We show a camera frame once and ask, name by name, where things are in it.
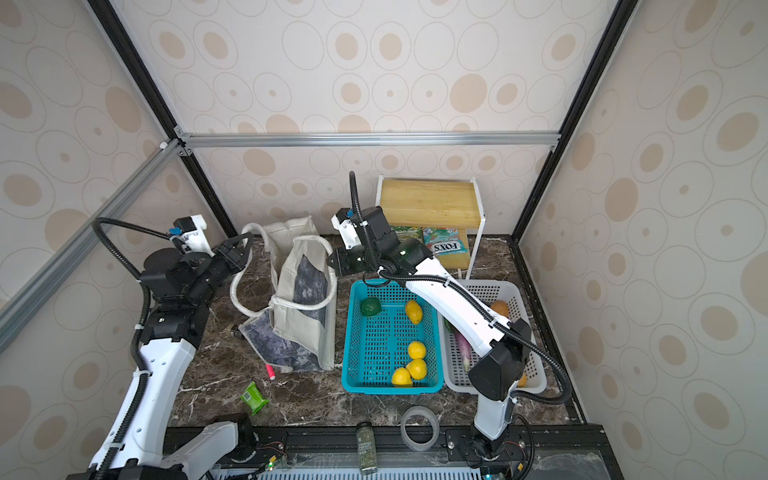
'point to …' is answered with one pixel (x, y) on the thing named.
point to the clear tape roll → (427, 413)
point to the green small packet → (253, 397)
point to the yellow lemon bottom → (401, 376)
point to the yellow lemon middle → (417, 350)
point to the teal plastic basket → (374, 347)
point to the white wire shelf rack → (436, 202)
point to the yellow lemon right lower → (417, 368)
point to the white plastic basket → (458, 356)
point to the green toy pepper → (371, 306)
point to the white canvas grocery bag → (298, 327)
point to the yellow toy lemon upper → (414, 312)
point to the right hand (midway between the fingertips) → (327, 261)
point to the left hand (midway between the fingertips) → (260, 233)
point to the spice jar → (367, 449)
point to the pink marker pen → (271, 372)
